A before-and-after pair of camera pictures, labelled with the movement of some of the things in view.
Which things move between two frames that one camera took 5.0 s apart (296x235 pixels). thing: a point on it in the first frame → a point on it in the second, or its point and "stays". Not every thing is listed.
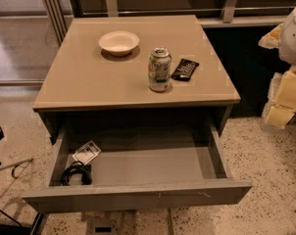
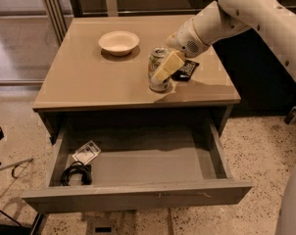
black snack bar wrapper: [184, 70] stays
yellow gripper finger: [285, 98] → [174, 62]
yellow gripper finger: [271, 40] → [172, 41]
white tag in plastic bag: [86, 153] stays
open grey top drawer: [142, 169] stays
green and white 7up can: [159, 70] stays
